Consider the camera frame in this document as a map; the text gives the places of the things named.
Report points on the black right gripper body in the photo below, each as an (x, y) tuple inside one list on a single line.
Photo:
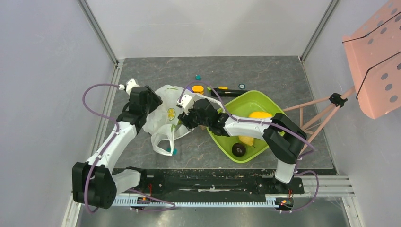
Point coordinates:
[(187, 119)]

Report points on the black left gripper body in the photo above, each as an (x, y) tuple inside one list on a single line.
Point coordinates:
[(153, 102)]

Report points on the white plastic bag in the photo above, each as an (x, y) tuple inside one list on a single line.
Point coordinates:
[(163, 123)]

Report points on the dark purple fake fruit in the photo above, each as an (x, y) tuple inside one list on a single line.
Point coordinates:
[(238, 149)]

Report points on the yellow fake pear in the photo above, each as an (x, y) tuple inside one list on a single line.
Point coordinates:
[(249, 141)]

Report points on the yellow fake lemon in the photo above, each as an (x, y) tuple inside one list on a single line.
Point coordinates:
[(260, 115)]

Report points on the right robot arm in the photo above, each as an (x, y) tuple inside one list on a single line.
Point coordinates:
[(284, 137)]

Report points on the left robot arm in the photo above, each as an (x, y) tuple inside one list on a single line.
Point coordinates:
[(93, 181)]

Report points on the yellow oval toy piece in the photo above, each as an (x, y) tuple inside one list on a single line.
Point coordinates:
[(198, 89)]

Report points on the black marker pen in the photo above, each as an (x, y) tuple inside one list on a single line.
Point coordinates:
[(227, 92)]

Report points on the green plastic tray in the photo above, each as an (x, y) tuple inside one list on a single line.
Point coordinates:
[(243, 106)]

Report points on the pink music stand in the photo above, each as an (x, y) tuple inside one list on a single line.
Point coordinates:
[(373, 53)]

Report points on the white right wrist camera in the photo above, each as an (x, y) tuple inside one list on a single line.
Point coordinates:
[(186, 103)]

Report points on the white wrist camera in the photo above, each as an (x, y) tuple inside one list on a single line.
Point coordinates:
[(186, 103), (128, 86)]

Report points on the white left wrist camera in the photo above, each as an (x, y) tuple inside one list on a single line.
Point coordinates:
[(128, 86)]

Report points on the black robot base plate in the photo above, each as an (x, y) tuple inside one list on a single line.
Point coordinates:
[(158, 181)]

